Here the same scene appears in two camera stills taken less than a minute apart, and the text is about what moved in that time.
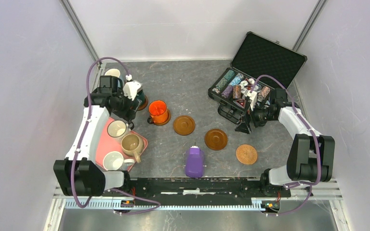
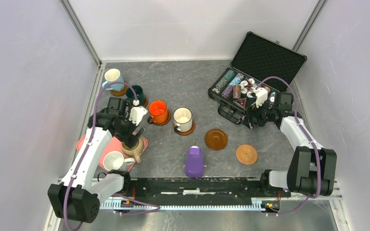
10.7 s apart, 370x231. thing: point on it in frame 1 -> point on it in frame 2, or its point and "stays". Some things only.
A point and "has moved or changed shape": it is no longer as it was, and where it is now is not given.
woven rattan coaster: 246,154 stays
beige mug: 132,144 stays
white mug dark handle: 119,129 has moved or changed shape
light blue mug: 115,74 stays
